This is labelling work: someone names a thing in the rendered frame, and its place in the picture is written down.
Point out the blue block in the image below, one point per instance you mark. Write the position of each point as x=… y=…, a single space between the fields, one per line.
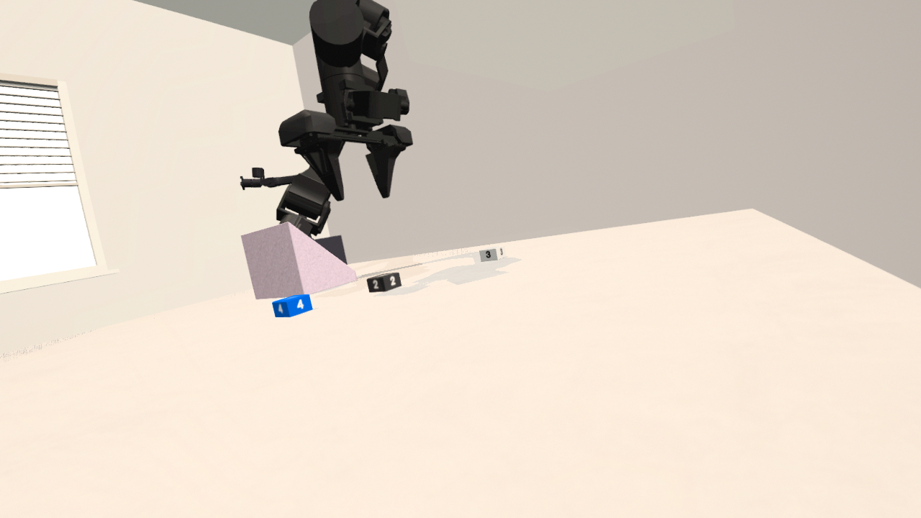
x=293 y=305

